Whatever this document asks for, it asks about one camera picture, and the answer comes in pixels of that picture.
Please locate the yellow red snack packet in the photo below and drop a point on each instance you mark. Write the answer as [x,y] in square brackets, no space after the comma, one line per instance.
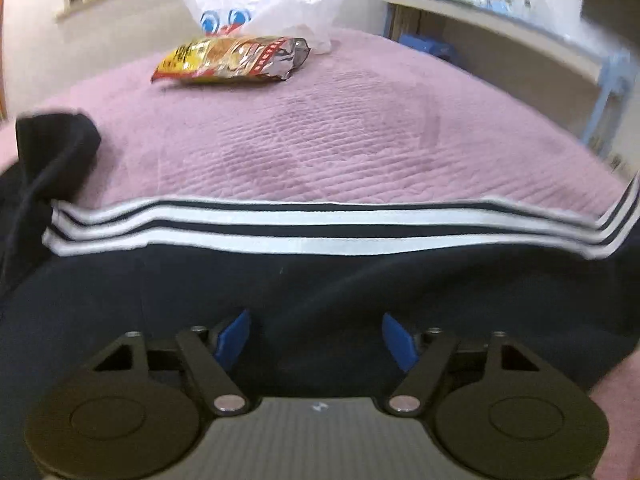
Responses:
[226,59]

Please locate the dark navy striped garment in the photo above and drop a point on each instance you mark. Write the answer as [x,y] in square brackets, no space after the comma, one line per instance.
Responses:
[107,314]

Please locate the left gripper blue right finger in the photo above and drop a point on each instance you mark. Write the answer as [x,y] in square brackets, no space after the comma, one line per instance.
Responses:
[400,343]

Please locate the purple quilted bed cover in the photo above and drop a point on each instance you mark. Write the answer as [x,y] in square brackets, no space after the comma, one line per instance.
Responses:
[371,122]

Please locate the blue plastic stool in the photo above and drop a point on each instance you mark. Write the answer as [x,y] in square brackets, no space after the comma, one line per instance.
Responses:
[431,46]

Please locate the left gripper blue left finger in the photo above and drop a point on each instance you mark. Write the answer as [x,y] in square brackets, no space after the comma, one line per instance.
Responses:
[229,338]

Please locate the blue white wall desk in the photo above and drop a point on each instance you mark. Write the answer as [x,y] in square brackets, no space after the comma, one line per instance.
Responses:
[612,71]

